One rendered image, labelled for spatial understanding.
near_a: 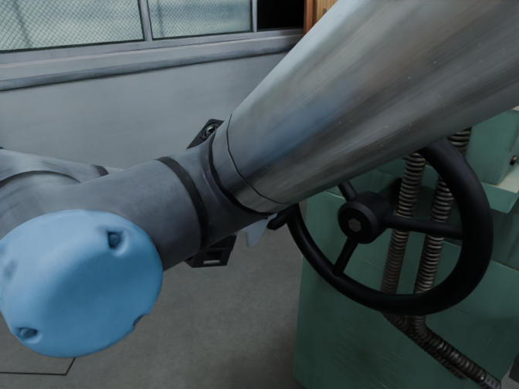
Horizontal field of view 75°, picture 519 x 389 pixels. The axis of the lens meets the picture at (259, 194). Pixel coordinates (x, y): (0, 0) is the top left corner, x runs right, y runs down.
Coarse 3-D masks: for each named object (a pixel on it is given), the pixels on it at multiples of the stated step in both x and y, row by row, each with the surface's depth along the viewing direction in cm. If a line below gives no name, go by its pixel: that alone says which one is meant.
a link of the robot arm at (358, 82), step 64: (384, 0) 11; (448, 0) 10; (512, 0) 9; (320, 64) 14; (384, 64) 11; (448, 64) 10; (512, 64) 10; (256, 128) 17; (320, 128) 15; (384, 128) 13; (448, 128) 13; (192, 192) 22; (256, 192) 20; (320, 192) 19
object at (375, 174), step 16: (368, 176) 63; (384, 176) 61; (336, 192) 70; (432, 192) 55; (416, 208) 58; (496, 224) 50; (512, 224) 49; (448, 240) 57; (496, 240) 51; (512, 240) 50; (496, 256) 52; (512, 256) 50
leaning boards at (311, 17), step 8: (304, 0) 176; (312, 0) 178; (320, 0) 177; (328, 0) 181; (336, 0) 185; (304, 8) 178; (312, 8) 180; (320, 8) 179; (328, 8) 175; (304, 16) 179; (312, 16) 181; (320, 16) 181; (304, 24) 181; (312, 24) 183; (304, 32) 183
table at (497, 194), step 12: (384, 168) 50; (396, 168) 48; (432, 168) 45; (516, 168) 44; (420, 180) 46; (432, 180) 45; (504, 180) 42; (516, 180) 42; (492, 192) 41; (504, 192) 40; (516, 192) 39; (492, 204) 41; (504, 204) 40
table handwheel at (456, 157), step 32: (448, 160) 34; (352, 192) 45; (384, 192) 47; (480, 192) 34; (288, 224) 55; (352, 224) 44; (384, 224) 42; (416, 224) 40; (448, 224) 38; (480, 224) 34; (320, 256) 54; (480, 256) 35; (352, 288) 50; (448, 288) 39
